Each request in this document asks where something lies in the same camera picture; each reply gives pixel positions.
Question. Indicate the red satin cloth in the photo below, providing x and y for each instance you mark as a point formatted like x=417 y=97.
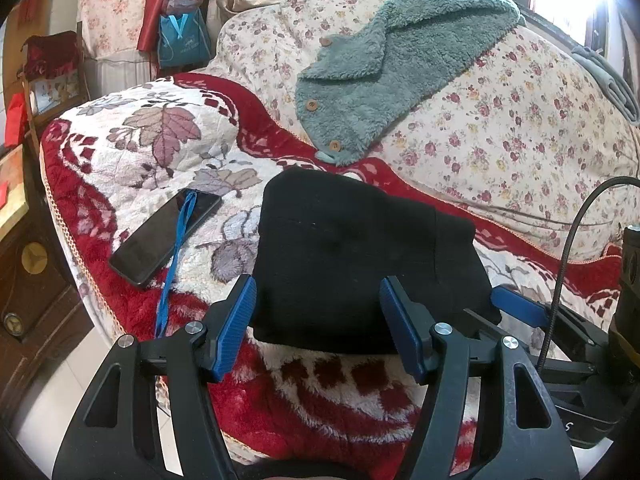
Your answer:
x=155 y=5

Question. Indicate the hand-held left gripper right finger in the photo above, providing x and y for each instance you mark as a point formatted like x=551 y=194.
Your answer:
x=400 y=330

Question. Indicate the brown wooden cabinet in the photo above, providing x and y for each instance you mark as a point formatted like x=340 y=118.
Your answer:
x=35 y=285

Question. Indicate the white pleated cloth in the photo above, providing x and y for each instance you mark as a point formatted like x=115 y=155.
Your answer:
x=115 y=77

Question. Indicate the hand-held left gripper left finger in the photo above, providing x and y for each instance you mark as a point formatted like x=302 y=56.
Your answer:
x=232 y=330

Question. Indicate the teal fleece jacket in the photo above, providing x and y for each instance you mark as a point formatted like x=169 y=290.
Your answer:
x=400 y=60

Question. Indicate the window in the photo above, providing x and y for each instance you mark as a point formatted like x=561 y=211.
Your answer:
x=565 y=0

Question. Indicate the black pants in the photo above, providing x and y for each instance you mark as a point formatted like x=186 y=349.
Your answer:
x=350 y=250

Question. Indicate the black smartphone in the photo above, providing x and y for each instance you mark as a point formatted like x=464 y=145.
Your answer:
x=145 y=250

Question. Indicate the dark red velvet cloth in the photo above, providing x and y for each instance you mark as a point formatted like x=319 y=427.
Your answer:
x=50 y=57

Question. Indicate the wooden chair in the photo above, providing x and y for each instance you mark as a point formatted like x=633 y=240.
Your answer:
x=55 y=90

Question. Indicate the grey folded cloth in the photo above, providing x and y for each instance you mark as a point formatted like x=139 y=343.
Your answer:
x=610 y=85

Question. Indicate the floral quilt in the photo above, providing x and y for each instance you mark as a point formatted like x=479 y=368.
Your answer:
x=500 y=135

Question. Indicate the blue gift bag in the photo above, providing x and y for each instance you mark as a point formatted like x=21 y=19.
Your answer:
x=185 y=45

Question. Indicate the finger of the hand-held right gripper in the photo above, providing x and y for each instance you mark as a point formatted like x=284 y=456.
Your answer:
x=520 y=305

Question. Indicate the red white leaf-print blanket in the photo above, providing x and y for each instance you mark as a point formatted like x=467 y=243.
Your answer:
x=150 y=160

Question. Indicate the red paper bag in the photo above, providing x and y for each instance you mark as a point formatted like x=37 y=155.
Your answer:
x=15 y=120

